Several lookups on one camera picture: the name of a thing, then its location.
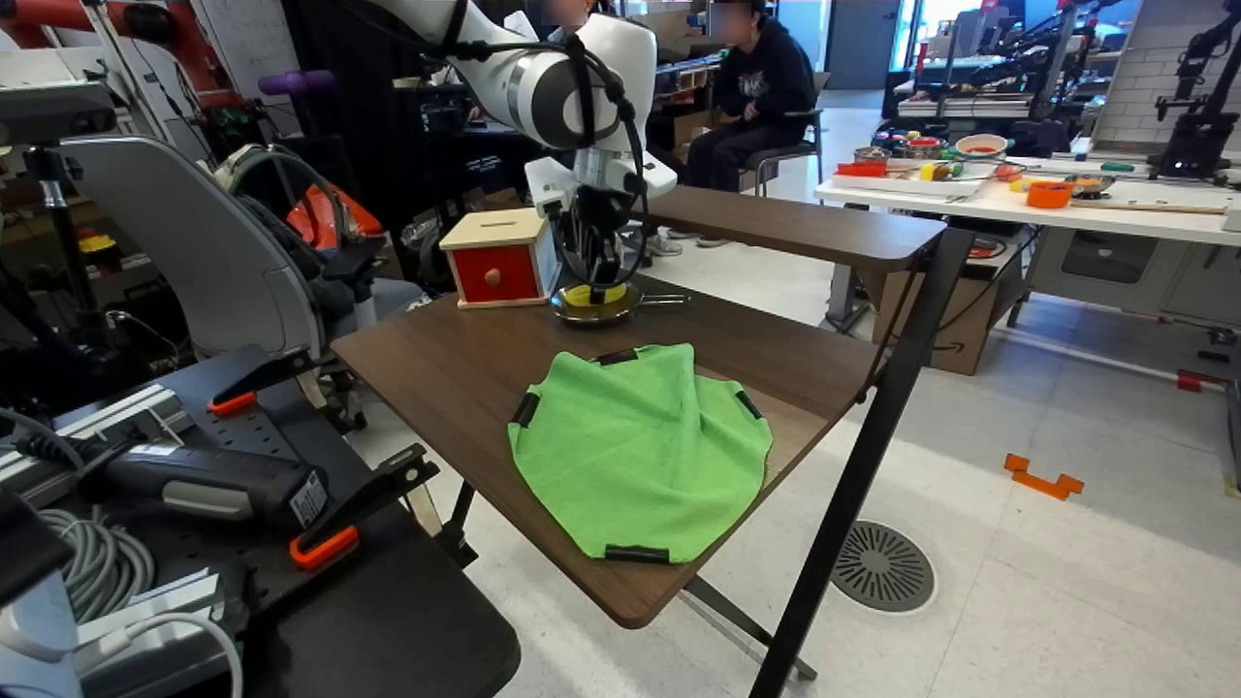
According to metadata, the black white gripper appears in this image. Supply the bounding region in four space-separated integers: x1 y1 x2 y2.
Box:
523 154 680 296

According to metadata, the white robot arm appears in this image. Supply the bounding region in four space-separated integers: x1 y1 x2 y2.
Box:
370 0 680 321

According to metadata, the silver pan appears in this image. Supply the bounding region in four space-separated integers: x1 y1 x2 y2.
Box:
551 283 687 327

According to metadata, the red wooden box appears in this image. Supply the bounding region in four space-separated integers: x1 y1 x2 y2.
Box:
440 207 551 305

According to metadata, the person in black hoodie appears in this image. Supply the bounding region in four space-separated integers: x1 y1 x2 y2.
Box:
682 6 817 191

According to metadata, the green microfiber cloth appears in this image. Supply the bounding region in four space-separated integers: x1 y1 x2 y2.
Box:
508 346 777 566

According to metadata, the orange black backpack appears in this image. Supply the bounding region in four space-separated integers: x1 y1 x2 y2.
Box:
214 145 384 299

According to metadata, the grey chair back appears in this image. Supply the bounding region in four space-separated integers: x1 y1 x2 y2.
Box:
57 134 326 355

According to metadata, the black orange clamp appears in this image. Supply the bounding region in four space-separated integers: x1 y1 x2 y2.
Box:
289 447 440 574

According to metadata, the orange bowl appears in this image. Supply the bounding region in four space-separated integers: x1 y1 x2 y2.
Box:
1029 181 1073 208

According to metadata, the round floor drain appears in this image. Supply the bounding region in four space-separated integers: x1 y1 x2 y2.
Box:
829 525 936 613

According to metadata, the black handheld tool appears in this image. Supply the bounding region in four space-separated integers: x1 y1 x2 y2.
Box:
100 447 329 533

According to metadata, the white work table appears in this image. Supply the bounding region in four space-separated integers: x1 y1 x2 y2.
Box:
817 154 1241 247

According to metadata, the black table leg frame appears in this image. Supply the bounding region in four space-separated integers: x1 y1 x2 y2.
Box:
687 229 971 698

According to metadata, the orange floor bracket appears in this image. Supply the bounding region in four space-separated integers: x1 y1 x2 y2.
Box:
1003 452 1085 502

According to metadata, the grey coiled cable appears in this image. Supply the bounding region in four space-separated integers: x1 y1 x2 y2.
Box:
34 503 159 626

